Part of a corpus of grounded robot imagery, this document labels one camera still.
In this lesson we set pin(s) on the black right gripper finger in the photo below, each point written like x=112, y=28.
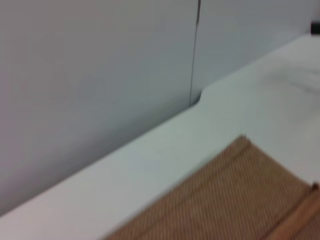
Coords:
x=316, y=28

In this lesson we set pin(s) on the brown jute handbag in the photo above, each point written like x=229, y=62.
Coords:
x=225, y=200

